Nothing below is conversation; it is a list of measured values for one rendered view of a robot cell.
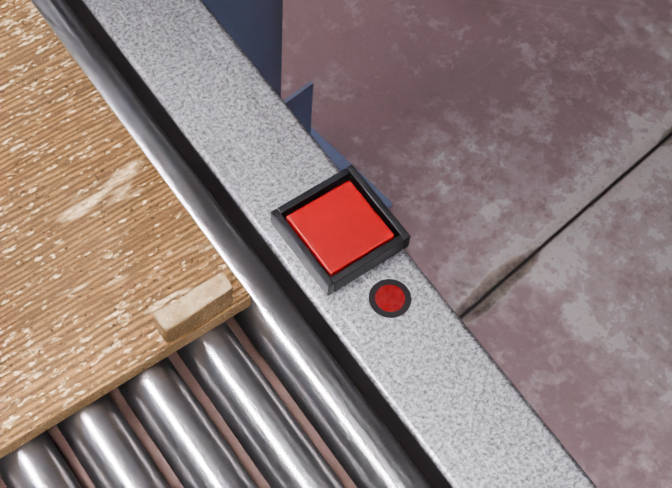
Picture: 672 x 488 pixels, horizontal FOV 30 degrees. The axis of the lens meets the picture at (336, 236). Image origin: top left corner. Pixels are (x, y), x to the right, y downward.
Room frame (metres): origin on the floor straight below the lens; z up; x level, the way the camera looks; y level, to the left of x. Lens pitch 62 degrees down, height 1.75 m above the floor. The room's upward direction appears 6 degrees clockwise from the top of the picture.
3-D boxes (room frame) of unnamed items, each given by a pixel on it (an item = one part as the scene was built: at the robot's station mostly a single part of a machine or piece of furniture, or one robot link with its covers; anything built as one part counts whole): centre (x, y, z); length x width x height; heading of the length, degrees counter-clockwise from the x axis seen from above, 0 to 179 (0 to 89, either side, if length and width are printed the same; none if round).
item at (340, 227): (0.45, 0.00, 0.92); 0.06 x 0.06 x 0.01; 41
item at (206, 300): (0.37, 0.09, 0.95); 0.06 x 0.02 x 0.03; 131
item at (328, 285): (0.45, 0.00, 0.92); 0.08 x 0.08 x 0.02; 41
